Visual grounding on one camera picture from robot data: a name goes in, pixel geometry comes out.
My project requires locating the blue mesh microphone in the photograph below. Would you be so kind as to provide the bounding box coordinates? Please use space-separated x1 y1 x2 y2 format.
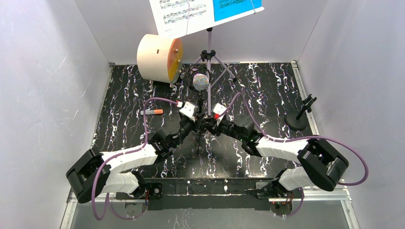
192 71 209 91

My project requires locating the black tripod mic stand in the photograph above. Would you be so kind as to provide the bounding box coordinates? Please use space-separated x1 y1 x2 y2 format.
183 63 209 155

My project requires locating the black round-base mic stand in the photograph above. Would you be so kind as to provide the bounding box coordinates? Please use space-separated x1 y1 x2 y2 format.
284 94 317 131

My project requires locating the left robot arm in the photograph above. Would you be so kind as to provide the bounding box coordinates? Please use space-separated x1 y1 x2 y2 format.
66 115 202 203

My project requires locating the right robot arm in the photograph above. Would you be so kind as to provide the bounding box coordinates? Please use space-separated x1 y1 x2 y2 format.
202 114 349 198

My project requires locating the orange and grey marker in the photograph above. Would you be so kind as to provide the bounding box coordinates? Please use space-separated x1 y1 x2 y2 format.
140 109 164 115

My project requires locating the silver tripod music stand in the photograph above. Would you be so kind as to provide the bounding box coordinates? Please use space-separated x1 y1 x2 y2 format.
188 27 237 115

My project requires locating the cream and orange drum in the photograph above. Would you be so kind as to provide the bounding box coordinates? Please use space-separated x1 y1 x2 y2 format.
137 34 183 84

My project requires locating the white sheet music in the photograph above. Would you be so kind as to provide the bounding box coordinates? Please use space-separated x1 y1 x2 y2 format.
150 0 264 38

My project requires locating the blue sheet music page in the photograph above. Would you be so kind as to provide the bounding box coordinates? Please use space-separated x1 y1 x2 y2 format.
213 0 262 21

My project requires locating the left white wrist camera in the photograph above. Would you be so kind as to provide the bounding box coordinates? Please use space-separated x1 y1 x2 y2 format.
177 101 198 122

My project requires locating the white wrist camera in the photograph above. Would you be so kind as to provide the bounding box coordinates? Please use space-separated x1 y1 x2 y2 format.
177 101 198 122
212 103 226 122

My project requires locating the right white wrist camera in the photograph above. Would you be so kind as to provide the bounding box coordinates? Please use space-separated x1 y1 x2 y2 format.
212 103 226 122

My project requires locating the aluminium frame rail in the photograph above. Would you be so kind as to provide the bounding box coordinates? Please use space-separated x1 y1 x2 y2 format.
61 178 359 229

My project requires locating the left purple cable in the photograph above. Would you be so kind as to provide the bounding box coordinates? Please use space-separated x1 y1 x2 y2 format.
91 97 182 221

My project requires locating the purple cable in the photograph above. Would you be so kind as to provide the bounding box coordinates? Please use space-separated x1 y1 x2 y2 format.
221 92 370 218
91 97 182 221

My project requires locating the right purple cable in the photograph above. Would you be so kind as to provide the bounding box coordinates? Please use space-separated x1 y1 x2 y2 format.
221 92 370 218

